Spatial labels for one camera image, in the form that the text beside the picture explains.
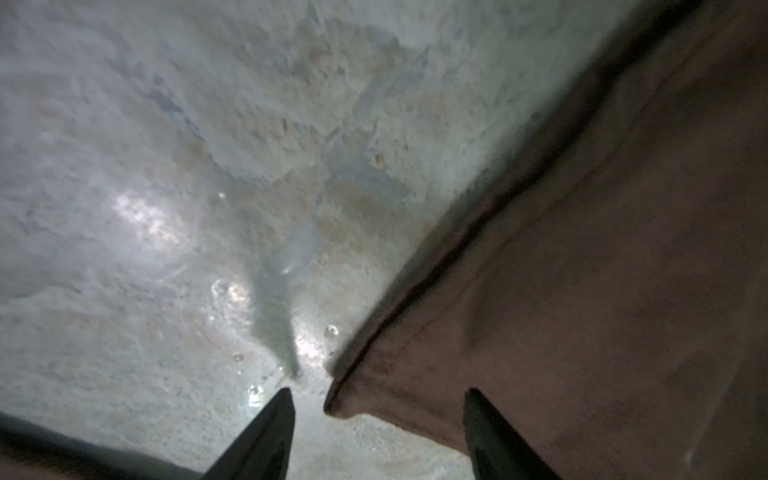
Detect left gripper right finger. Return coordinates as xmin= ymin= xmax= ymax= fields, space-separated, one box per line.
xmin=462 ymin=388 xmax=561 ymax=480

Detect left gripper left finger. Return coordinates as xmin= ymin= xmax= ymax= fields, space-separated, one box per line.
xmin=202 ymin=388 xmax=296 ymax=480

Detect brown trousers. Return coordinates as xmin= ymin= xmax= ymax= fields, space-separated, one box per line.
xmin=324 ymin=1 xmax=767 ymax=479

